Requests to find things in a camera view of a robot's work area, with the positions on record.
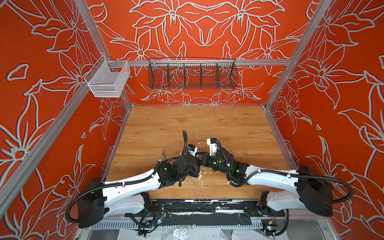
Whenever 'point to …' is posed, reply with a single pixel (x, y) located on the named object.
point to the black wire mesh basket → (188, 73)
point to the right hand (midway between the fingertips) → (189, 156)
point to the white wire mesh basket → (107, 78)
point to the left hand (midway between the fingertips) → (201, 164)
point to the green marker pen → (164, 155)
